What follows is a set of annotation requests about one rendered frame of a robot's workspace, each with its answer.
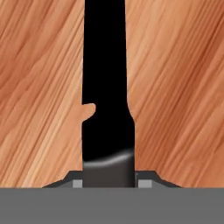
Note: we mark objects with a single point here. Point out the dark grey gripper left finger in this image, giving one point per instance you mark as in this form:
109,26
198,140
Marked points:
74,179

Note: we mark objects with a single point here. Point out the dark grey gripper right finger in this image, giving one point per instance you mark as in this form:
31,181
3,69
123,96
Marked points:
145,179

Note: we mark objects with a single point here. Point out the black knife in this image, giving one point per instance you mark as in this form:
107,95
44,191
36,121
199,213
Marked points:
105,87

